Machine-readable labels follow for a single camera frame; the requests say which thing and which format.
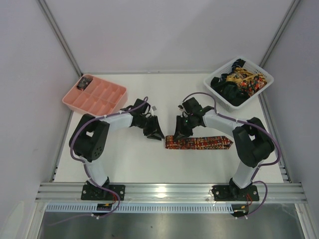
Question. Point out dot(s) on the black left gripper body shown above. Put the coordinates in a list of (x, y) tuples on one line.
[(149, 126)]

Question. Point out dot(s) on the yellow patterned tie in basket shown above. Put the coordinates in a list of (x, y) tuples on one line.
[(239, 74)]

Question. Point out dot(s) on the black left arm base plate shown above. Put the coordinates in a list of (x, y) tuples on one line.
[(93, 193)]

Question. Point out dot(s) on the rolled dark tie in tray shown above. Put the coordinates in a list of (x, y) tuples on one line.
[(84, 82)]

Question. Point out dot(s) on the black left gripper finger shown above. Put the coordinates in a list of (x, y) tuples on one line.
[(154, 122), (153, 133)]

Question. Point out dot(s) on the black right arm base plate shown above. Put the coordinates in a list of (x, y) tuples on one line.
[(233, 193)]

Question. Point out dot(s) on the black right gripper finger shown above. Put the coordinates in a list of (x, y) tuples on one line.
[(187, 132), (179, 129)]

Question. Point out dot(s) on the aluminium front rail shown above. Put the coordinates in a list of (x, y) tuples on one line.
[(286, 193)]

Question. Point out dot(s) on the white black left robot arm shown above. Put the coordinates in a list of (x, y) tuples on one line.
[(89, 138)]

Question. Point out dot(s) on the red multicolour patterned tie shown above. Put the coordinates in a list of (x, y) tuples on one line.
[(198, 143)]

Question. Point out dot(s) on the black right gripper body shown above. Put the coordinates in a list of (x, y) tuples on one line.
[(182, 124)]

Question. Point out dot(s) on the pink compartment tray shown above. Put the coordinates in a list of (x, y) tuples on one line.
[(100, 98)]

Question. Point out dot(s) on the red floral tie in basket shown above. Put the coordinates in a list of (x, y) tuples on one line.
[(253, 86)]

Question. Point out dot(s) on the white slotted cable duct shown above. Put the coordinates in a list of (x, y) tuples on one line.
[(140, 208)]

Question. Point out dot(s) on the white perforated plastic basket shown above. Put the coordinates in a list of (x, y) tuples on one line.
[(228, 69)]

